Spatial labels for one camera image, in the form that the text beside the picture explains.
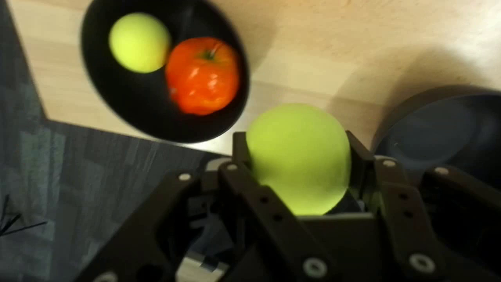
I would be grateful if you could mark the red apple toy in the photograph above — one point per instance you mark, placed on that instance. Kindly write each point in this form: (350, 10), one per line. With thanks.
(202, 76)

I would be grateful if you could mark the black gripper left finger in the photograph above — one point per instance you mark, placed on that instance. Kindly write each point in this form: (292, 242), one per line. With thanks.
(260, 220)

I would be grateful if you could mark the white cabinet with wooden top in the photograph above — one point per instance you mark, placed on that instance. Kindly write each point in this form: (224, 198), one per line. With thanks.
(339, 41)

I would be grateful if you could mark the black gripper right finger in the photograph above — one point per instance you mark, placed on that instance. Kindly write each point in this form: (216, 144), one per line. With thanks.
(417, 224)

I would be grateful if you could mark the black bowl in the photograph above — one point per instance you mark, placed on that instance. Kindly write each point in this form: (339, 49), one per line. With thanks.
(130, 104)
(443, 130)

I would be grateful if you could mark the yellow ball toy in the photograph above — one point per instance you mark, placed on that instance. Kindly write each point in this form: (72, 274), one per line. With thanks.
(298, 157)
(138, 43)

